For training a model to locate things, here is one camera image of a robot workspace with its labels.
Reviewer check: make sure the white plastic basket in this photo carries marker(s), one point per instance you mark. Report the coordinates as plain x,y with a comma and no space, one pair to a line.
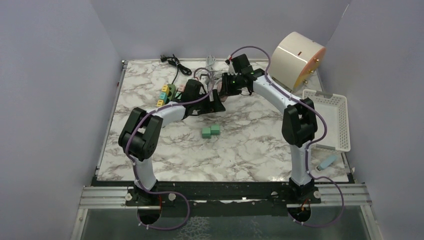
334,110

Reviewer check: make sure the blue plug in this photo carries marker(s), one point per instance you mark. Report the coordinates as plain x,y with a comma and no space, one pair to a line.
163,96

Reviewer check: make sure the green power strip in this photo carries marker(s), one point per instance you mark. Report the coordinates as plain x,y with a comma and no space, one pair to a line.
172,93

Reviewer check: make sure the beige cylindrical container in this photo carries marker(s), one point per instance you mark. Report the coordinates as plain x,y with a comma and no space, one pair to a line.
295,60

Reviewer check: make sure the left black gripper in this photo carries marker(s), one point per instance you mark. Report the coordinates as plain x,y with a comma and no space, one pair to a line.
212,106

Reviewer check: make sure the light blue small device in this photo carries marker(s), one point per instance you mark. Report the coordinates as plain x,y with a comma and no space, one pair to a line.
326,163

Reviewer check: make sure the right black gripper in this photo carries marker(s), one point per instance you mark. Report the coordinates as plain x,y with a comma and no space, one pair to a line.
225,91

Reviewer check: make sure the yellow plug upper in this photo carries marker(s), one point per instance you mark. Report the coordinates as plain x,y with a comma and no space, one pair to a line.
165,89

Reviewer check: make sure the yellow plug lower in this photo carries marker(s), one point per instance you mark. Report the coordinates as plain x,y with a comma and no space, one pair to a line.
160,103

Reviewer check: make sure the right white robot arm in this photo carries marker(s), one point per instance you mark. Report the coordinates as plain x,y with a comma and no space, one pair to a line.
299,122

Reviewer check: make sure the pink plug on black strip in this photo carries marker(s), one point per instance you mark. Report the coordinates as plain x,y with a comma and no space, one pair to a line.
181,88

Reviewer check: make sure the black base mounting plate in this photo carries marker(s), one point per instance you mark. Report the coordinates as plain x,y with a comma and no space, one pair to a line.
199,199

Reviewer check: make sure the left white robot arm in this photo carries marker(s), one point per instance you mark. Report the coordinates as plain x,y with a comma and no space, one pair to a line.
140,134

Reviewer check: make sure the yellow plug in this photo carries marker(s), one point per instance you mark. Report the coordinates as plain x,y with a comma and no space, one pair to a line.
165,89
160,103

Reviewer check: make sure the green plug on black strip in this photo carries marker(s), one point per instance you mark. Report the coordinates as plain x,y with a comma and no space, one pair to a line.
178,96

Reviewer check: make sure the green plug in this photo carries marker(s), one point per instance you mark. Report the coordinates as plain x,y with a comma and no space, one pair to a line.
178,96
215,129
206,133

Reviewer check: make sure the aluminium rail frame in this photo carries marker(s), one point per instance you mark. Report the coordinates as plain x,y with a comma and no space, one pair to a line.
344,213

